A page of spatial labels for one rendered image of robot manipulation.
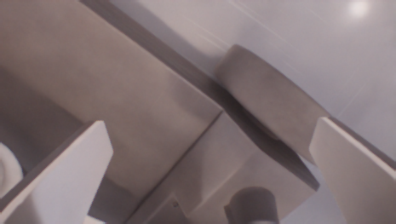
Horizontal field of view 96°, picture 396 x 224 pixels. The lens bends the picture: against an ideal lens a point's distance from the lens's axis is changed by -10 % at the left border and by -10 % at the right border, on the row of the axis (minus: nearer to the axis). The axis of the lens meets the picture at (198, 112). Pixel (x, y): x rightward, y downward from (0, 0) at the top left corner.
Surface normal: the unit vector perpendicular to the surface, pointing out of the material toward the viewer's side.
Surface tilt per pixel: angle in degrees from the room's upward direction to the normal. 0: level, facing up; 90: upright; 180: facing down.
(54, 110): 0
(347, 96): 0
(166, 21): 0
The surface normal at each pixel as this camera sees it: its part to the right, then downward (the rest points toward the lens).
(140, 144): -0.04, 0.34
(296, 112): -0.27, 0.11
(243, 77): -0.65, -0.19
